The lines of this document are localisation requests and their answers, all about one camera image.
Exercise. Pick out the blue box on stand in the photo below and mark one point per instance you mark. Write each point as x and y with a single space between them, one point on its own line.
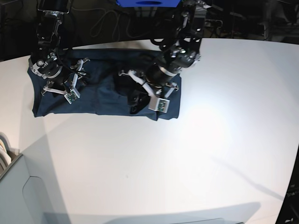
148 3

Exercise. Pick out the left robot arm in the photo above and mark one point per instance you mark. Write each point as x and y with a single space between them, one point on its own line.
181 50

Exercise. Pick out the grey bin at left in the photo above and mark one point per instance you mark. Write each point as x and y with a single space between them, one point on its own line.
29 190

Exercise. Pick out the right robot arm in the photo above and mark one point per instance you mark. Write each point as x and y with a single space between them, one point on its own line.
46 61

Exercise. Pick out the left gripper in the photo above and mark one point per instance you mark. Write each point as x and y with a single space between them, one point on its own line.
150 88

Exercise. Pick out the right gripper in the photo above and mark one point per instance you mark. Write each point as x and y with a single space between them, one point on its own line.
68 81

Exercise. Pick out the dark blue T-shirt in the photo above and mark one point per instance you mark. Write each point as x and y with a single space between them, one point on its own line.
101 96

